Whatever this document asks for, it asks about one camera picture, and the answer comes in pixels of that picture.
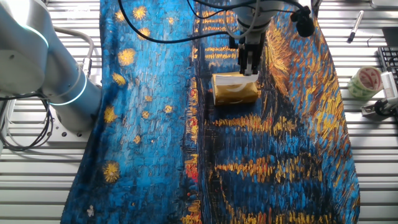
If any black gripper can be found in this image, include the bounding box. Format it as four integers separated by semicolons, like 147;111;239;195
238;42;266;76

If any gold tissue pack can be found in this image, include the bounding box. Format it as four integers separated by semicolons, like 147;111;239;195
211;71;259;106

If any clear tape roll red print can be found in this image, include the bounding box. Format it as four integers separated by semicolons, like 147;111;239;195
347;65;384;101

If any black tipped marker pen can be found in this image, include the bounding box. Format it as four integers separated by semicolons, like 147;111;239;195
346;10;364;44

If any starry night painted tablecloth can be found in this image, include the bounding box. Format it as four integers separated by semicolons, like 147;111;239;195
60;0;361;224

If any black tape dispenser tool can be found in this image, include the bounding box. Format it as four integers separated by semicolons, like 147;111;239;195
360;98;398;121

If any black keyboard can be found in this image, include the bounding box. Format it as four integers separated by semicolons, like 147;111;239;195
377;46;398;82

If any dark grey box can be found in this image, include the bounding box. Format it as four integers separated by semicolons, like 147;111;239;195
381;27;398;47

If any grey flat device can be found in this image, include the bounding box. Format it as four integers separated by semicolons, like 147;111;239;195
369;0;398;9

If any black round cable connector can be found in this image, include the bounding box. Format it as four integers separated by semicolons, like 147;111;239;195
290;6;315;38

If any long black cable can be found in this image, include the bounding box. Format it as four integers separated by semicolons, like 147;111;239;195
117;0;239;44

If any grey hose with metal plug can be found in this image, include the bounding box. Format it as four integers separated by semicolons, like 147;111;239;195
53;26;95;78

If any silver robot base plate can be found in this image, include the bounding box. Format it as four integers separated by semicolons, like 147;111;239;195
43;107;94;147

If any black cable loop bundle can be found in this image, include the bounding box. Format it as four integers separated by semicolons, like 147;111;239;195
0;93;55;152

